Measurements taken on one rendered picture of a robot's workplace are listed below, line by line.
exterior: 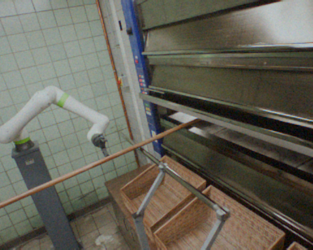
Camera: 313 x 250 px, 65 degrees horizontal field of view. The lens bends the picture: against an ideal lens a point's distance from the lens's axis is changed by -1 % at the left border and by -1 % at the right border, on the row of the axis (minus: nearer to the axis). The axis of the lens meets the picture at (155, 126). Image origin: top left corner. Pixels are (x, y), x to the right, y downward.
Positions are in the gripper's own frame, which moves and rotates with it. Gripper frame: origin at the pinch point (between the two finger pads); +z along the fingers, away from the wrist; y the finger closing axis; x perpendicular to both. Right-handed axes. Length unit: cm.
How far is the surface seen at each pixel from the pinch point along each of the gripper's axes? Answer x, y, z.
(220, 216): -16, 3, 91
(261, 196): -53, 22, 77
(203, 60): -55, -46, 41
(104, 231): 13, 120, -74
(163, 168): -17.2, 2.9, 43.9
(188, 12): -56, -72, 32
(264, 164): -54, 2, 79
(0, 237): 111, 103, -120
